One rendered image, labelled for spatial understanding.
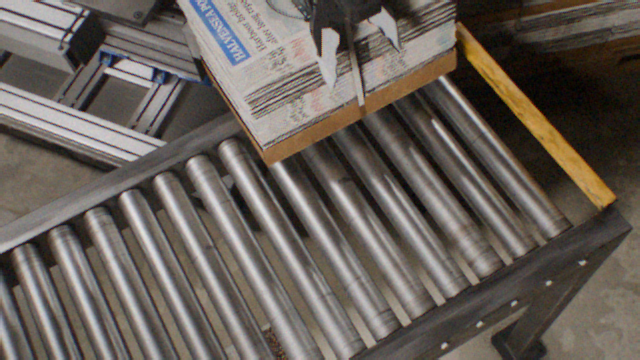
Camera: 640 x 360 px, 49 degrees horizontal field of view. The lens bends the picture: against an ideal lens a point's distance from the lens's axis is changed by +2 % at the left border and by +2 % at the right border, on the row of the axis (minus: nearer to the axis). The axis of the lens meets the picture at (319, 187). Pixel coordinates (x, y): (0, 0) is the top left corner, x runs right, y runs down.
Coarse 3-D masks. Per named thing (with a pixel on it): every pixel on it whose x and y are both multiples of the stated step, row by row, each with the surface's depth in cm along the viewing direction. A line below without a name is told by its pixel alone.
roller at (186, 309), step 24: (144, 192) 122; (144, 216) 117; (144, 240) 115; (168, 240) 117; (168, 264) 113; (168, 288) 111; (192, 288) 112; (192, 312) 109; (192, 336) 107; (216, 336) 109
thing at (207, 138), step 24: (216, 120) 125; (168, 144) 123; (192, 144) 123; (216, 144) 123; (120, 168) 122; (144, 168) 121; (168, 168) 121; (72, 192) 120; (96, 192) 120; (120, 192) 120; (192, 192) 131; (24, 216) 119; (48, 216) 119; (72, 216) 118; (120, 216) 125; (0, 240) 117; (24, 240) 117; (48, 264) 126
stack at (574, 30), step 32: (480, 0) 173; (512, 0) 176; (544, 0) 178; (608, 0) 183; (480, 32) 186; (512, 32) 191; (544, 32) 191; (576, 32) 193; (608, 32) 195; (544, 64) 206; (576, 64) 206; (608, 64) 210; (480, 96) 214
